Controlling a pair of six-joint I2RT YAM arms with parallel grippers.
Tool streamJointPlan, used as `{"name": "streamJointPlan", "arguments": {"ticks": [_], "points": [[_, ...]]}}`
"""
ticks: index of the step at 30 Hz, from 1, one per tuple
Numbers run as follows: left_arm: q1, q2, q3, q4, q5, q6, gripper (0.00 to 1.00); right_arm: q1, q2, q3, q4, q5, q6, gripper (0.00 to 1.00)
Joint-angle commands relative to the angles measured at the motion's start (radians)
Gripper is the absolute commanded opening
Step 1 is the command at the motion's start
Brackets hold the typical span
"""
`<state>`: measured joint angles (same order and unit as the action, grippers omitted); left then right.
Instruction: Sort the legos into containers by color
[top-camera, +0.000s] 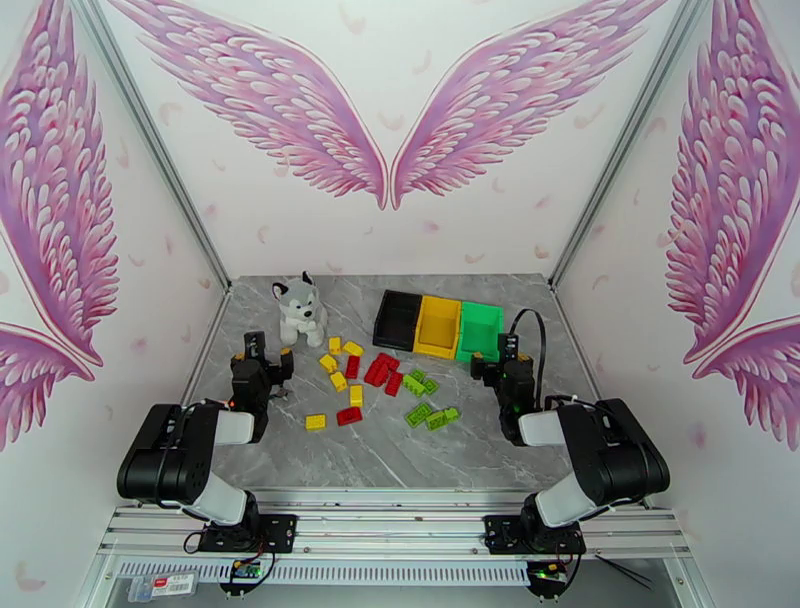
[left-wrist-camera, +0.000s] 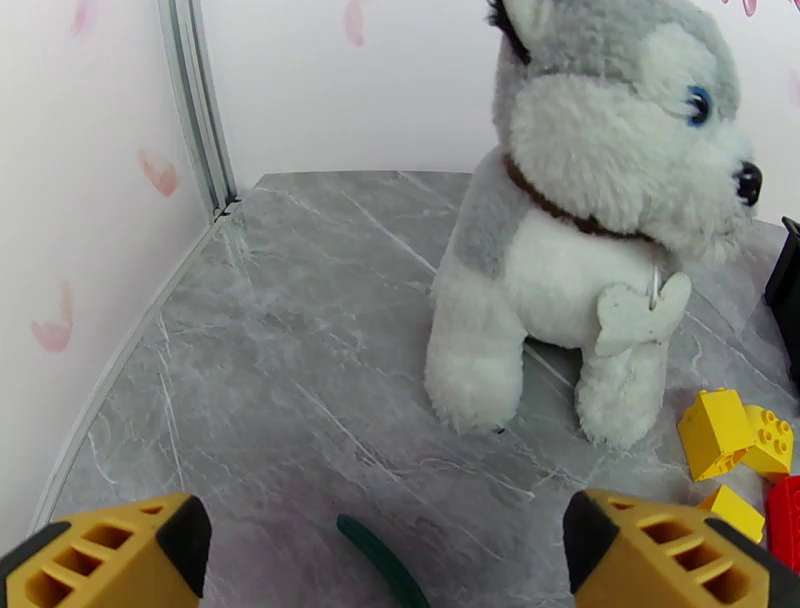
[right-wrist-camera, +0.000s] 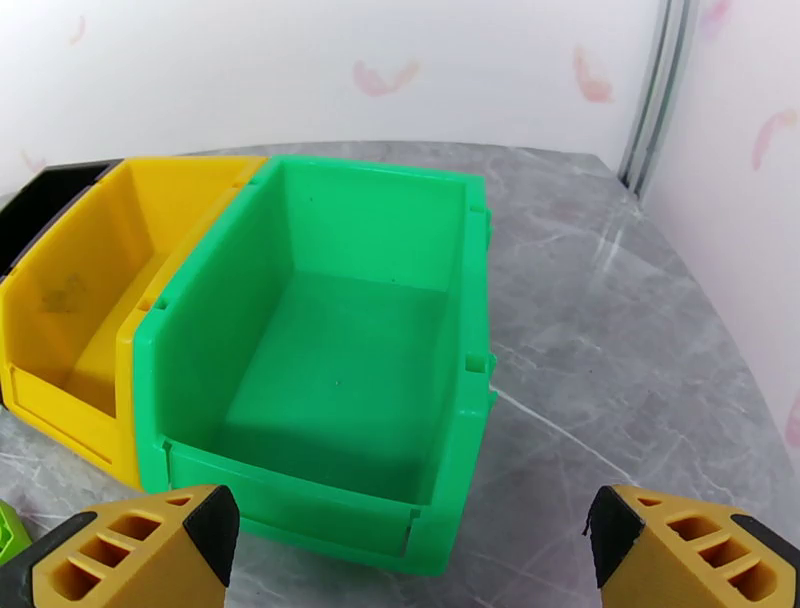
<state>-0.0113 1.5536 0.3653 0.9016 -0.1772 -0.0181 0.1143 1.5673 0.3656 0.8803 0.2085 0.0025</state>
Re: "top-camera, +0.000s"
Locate aluminium mounting rail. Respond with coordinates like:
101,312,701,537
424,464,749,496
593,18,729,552
96,489,694,559

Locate green plastic bin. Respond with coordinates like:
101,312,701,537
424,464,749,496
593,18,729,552
454,301,505,364

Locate black tweezers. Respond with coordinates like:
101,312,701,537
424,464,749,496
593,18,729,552
593,552,656,590

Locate aluminium frame post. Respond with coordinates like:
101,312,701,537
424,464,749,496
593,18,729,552
549,0,715,290
69,0,234,294

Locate yellow plastic bin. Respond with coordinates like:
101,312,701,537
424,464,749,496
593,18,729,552
412,294,464,361

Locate white slotted cable tray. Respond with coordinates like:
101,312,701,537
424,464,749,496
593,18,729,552
117,557,533,588

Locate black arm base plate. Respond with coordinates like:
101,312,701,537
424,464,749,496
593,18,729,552
484,514,588,556
198,512,299,556

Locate grey white husky plush toy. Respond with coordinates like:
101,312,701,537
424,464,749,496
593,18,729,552
271,270,329,349

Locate black camera cable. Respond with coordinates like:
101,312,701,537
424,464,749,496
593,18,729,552
507,308,548,408

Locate black plastic bin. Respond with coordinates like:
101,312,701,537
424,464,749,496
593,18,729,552
372,289,424,353

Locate clear plastic parts box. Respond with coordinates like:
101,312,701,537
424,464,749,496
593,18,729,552
126,568,200,606

